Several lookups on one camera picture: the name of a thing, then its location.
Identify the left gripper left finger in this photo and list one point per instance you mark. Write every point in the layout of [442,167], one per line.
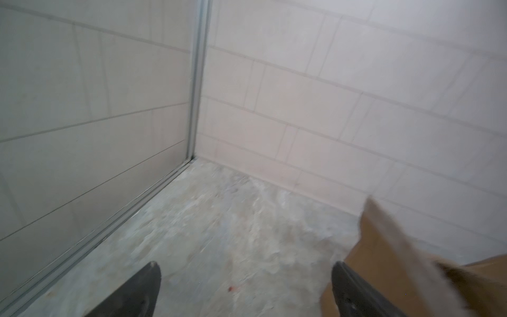
[136,297]

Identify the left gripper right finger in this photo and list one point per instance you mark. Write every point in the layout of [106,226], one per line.
[356,297]

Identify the brown taped cardboard box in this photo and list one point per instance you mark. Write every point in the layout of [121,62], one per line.
[417,283]

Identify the left aluminium corner post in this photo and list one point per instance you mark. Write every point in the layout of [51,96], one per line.
[202,19]

